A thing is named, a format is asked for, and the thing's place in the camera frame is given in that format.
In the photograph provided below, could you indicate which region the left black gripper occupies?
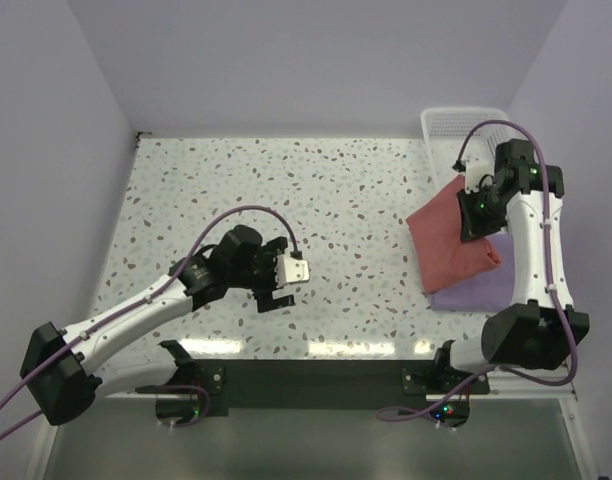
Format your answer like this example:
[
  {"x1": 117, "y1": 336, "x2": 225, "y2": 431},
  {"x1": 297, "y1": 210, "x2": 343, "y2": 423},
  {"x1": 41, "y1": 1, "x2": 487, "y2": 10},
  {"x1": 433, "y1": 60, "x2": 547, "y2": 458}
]
[{"x1": 228, "y1": 238, "x2": 294, "y2": 311}]

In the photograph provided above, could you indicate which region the red t shirt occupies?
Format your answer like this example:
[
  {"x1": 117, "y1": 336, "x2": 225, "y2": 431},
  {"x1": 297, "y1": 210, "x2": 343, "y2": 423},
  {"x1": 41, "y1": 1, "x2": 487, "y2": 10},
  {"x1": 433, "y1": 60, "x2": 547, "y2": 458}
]
[{"x1": 406, "y1": 176, "x2": 501, "y2": 294}]

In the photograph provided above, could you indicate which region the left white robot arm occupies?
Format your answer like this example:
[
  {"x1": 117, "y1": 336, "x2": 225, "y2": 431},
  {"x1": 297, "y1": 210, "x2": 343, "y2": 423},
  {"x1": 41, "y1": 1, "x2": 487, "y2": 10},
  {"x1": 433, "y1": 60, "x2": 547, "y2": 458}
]
[{"x1": 20, "y1": 225, "x2": 310, "y2": 426}]

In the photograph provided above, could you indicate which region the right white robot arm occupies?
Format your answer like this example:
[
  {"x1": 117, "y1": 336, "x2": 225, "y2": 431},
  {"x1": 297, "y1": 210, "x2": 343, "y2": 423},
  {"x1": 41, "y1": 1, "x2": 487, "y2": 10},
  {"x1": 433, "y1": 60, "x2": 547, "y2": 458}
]
[{"x1": 431, "y1": 139, "x2": 590, "y2": 393}]

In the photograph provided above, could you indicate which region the folded purple t shirt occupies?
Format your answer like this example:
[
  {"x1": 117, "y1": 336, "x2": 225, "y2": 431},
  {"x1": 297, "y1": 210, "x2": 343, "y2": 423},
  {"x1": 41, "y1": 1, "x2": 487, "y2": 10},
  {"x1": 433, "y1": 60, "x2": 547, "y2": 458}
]
[{"x1": 427, "y1": 234, "x2": 515, "y2": 313}]

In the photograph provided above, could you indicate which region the white plastic basket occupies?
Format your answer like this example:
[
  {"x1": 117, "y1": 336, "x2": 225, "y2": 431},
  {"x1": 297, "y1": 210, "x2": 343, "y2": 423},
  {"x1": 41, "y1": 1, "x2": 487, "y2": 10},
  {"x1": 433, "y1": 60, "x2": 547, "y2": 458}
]
[{"x1": 420, "y1": 107, "x2": 514, "y2": 192}]

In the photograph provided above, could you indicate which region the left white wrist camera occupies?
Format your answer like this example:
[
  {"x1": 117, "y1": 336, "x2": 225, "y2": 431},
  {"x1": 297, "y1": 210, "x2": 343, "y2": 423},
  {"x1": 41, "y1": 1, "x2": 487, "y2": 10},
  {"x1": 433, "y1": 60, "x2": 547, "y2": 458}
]
[{"x1": 275, "y1": 254, "x2": 310, "y2": 288}]

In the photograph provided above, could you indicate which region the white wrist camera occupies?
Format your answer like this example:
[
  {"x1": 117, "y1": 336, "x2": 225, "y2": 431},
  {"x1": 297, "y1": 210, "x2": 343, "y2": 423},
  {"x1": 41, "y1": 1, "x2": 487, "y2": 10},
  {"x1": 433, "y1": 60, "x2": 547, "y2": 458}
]
[
  {"x1": 275, "y1": 254, "x2": 310, "y2": 288},
  {"x1": 463, "y1": 157, "x2": 494, "y2": 194}
]

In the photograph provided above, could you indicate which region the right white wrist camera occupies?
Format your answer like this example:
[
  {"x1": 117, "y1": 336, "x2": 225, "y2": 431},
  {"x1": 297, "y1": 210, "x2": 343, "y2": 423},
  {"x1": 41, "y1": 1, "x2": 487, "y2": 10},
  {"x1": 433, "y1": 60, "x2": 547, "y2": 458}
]
[{"x1": 463, "y1": 157, "x2": 494, "y2": 194}]

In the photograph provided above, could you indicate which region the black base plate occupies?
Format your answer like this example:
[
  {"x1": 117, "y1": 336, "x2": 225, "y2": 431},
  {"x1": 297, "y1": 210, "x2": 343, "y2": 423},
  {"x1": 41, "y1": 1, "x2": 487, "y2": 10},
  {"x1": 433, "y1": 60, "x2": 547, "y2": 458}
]
[{"x1": 136, "y1": 359, "x2": 466, "y2": 423}]

